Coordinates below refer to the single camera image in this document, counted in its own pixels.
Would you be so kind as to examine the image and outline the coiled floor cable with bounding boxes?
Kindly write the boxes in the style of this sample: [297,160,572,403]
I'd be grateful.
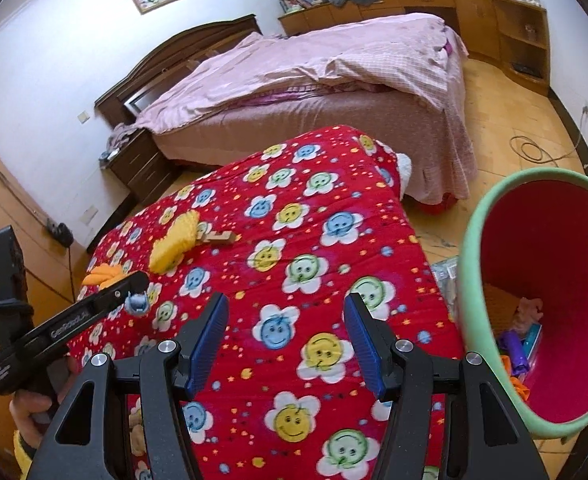
[509,110,588,167]

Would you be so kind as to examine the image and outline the pale wrapper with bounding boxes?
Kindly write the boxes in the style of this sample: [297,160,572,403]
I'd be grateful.
[513,297,545,332]

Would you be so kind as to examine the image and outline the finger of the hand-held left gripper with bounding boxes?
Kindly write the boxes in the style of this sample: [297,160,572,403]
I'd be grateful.
[76,271,149,322]

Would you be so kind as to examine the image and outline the bed with pink blanket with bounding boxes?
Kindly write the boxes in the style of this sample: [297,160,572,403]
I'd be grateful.
[134,14,470,134]

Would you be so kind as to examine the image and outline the dark wooden headboard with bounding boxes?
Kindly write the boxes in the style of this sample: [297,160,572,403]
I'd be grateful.
[95,14,263,129]

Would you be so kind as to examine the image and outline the bed with mauve sheet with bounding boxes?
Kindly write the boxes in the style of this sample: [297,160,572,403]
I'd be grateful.
[151,57,478,207]

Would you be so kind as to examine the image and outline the white and blue box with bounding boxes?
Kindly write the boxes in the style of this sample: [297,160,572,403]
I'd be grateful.
[519,322,543,362]

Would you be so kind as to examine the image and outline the clear plastic bags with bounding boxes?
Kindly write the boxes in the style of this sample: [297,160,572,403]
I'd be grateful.
[431,255,463,322]

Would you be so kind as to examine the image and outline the small wooden piece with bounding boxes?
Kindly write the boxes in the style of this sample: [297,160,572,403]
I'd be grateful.
[194,221,237,247]

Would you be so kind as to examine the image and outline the purple packet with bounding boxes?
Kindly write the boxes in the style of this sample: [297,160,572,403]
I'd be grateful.
[496,330,530,377]

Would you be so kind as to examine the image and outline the green bin with red inside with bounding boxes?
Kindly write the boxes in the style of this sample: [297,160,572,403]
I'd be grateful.
[460,169,588,439]

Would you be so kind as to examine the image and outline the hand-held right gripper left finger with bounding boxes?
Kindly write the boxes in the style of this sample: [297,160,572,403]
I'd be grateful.
[24,292,231,480]

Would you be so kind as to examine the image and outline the small blue grey toy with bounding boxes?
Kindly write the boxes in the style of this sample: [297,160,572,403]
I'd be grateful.
[126,290,150,317]

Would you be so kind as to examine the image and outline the long wooden desk unit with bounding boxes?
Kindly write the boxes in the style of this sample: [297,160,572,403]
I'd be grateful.
[279,0,550,97]

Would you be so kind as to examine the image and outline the yellow cloth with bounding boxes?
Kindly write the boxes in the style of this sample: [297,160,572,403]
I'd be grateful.
[149,212,201,276]

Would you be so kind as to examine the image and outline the red floral blanket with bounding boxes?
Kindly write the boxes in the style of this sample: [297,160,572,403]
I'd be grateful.
[66,125,467,480]

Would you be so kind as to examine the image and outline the black power adapter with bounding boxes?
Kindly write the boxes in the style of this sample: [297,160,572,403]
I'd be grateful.
[46,217,75,249]

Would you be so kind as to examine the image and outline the pile of clothes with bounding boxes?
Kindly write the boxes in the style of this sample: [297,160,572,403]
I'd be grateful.
[98,122,143,162]

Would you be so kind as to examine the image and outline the dark wooden nightstand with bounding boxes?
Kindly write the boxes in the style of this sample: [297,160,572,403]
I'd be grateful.
[101,130,183,204]

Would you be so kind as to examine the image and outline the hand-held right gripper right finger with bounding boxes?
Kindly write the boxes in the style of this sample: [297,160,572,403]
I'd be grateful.
[344,292,552,480]

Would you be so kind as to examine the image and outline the white plush toy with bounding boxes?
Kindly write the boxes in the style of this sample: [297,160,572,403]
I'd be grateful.
[376,140,414,196]

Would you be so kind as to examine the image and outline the wooden wardrobe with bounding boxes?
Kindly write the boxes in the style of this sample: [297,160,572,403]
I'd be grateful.
[0,120,92,342]

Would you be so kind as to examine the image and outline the red cloth under bed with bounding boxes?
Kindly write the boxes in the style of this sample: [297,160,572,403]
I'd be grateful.
[419,195,458,214]

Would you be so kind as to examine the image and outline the person's left hand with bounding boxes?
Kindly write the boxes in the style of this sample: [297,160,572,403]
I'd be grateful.
[10,355,82,447]

